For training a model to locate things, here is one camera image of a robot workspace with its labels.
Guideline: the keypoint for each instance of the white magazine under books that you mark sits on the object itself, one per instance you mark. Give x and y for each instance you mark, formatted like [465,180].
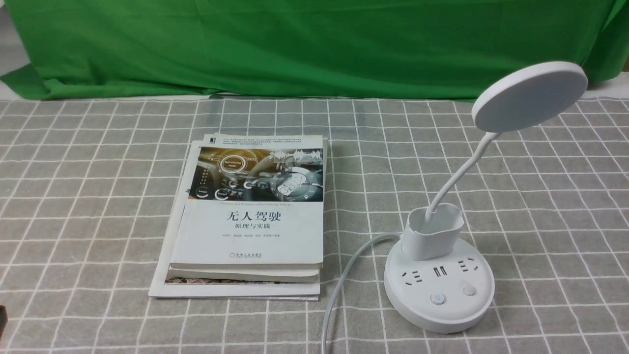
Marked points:
[159,288]

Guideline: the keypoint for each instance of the white autonomous driving book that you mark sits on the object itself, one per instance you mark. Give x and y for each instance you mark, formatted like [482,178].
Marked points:
[253,201]

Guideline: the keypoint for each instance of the green backdrop cloth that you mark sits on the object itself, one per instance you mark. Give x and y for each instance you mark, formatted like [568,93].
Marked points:
[399,49]

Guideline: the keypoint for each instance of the grey checked tablecloth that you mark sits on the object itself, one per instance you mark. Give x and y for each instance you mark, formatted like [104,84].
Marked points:
[86,189]

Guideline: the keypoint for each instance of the white desk lamp with sockets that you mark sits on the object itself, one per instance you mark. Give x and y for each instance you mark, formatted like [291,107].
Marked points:
[433,278]

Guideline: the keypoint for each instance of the dark object at left edge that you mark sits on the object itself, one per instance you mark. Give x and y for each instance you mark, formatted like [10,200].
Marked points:
[3,319]

